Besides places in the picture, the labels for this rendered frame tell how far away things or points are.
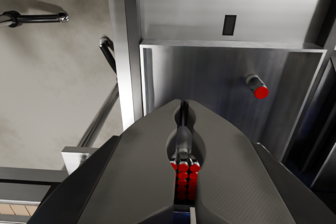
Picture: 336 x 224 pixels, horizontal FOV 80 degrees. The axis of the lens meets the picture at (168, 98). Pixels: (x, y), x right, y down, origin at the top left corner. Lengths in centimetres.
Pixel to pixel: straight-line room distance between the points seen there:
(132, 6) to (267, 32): 20
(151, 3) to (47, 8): 113
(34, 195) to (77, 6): 100
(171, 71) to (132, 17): 11
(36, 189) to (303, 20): 65
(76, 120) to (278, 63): 151
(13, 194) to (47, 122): 122
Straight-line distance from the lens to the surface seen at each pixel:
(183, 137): 42
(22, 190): 65
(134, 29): 31
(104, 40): 131
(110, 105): 95
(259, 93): 33
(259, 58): 36
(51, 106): 171
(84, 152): 51
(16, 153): 224
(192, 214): 39
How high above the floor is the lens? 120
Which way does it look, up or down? 60 degrees down
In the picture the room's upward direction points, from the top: 174 degrees counter-clockwise
